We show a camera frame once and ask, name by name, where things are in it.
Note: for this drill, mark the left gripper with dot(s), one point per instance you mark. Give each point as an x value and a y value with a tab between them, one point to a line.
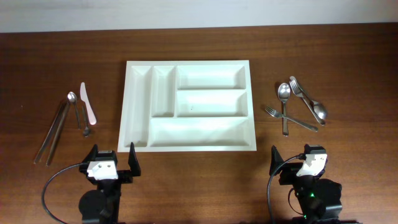
125	177

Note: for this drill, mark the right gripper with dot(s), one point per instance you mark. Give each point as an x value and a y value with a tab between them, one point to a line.
287	177

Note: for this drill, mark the silver fork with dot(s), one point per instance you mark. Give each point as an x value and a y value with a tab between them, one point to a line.
277	114
303	96

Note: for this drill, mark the silver tablespoon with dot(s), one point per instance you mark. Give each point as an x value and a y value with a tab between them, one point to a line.
283	94
318	107

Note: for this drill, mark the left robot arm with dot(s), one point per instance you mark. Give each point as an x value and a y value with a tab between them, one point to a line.
101	205

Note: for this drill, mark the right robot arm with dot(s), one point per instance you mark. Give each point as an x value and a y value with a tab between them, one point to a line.
319	199

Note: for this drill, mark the small dark teaspoon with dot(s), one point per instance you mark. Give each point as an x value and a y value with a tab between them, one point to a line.
87	130

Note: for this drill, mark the pink plastic knife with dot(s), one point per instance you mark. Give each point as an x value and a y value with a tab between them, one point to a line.
84	97

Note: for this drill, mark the long metal tongs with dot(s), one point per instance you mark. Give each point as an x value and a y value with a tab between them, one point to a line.
53	134

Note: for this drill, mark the small silver teaspoon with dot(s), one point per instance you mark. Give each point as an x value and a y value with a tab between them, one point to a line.
73	100

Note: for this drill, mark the white plastic cutlery tray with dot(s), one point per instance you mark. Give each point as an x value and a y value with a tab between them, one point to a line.
187	106

